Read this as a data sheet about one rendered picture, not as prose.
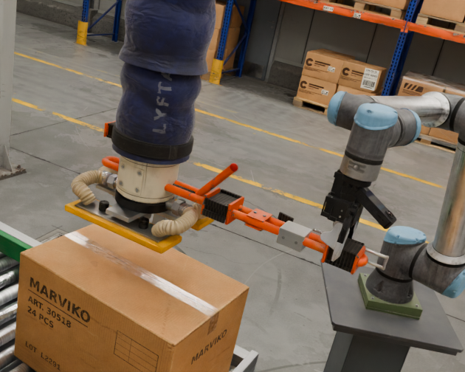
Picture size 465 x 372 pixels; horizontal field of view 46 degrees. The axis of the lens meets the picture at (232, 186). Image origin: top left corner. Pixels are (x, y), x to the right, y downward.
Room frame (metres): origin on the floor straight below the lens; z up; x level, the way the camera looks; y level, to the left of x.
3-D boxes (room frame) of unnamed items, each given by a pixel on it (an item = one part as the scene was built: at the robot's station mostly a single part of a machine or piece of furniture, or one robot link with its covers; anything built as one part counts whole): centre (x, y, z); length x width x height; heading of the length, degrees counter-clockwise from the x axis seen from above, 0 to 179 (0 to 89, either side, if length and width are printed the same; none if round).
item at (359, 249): (1.22, -0.30, 1.28); 0.08 x 0.07 x 0.05; 67
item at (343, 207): (1.25, -0.28, 1.42); 0.09 x 0.08 x 0.12; 66
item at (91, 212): (1.38, 0.28, 1.17); 0.34 x 0.10 x 0.05; 67
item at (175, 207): (1.46, 0.24, 1.21); 0.34 x 0.25 x 0.06; 67
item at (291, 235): (1.28, -0.18, 1.27); 0.07 x 0.07 x 0.04; 67
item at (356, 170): (1.24, -0.28, 1.50); 0.10 x 0.09 x 0.05; 156
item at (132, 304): (1.48, 0.23, 0.75); 0.60 x 0.40 x 0.40; 63
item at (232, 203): (1.36, 0.01, 1.28); 0.10 x 0.08 x 0.06; 157
